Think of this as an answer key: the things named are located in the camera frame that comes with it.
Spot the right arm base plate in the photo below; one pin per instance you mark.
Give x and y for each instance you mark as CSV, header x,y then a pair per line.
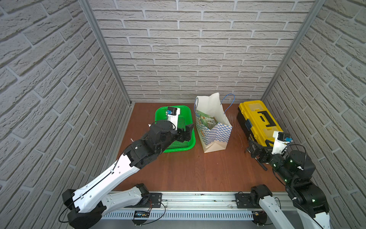
x,y
245,200

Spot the aluminium front rail frame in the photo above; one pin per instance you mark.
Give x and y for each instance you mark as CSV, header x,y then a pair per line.
x,y
217,201

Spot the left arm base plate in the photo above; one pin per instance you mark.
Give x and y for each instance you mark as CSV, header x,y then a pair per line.
x,y
152,200

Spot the left controller board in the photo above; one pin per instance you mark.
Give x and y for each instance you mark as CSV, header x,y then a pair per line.
x,y
140,217

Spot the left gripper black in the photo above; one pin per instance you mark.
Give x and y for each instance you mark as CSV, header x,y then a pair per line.
x,y
184,133

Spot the white blue checkered paper bag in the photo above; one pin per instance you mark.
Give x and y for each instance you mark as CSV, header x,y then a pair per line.
x,y
217,138

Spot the green plastic basket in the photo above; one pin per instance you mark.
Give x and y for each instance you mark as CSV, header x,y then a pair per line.
x,y
184,118

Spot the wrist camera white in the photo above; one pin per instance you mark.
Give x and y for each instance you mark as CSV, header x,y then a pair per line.
x,y
281,141
172,114

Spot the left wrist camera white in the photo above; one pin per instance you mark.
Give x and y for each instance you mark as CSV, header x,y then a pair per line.
x,y
172,114

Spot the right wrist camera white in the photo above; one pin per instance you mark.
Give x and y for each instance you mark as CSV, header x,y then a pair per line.
x,y
281,141

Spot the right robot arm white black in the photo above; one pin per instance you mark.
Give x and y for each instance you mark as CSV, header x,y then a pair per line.
x,y
294,169

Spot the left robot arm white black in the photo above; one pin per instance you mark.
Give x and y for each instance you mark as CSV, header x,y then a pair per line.
x,y
87,205

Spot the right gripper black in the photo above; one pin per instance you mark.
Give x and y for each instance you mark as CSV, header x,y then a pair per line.
x,y
266,151

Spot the yellow black toolbox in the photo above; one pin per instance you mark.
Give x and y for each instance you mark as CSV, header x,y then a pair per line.
x,y
257,122

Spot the small hammer black handle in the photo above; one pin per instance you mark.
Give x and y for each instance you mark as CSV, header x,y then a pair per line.
x,y
263,166

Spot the green soup packet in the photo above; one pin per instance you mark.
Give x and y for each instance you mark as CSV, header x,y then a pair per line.
x,y
205,120

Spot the controller board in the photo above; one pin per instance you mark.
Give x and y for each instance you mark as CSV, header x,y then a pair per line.
x,y
259,218
140,217

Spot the right controller board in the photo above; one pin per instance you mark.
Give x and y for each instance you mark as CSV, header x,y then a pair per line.
x,y
259,218

